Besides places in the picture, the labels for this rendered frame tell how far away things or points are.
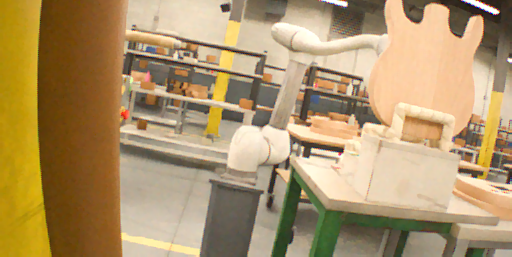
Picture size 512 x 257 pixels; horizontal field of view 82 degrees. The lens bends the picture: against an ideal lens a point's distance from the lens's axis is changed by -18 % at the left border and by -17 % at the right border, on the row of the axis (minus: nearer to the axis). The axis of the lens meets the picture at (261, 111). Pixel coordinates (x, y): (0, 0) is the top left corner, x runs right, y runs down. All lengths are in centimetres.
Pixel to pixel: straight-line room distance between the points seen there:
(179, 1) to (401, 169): 1183
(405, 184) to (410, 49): 38
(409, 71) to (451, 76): 14
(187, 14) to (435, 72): 1159
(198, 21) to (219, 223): 1081
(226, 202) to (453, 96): 117
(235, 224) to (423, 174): 106
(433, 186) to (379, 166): 19
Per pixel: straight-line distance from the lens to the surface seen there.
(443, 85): 110
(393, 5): 105
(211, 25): 1225
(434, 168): 106
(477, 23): 119
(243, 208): 179
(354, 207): 96
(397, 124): 100
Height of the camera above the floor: 116
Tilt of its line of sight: 3 degrees down
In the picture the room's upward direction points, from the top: 12 degrees clockwise
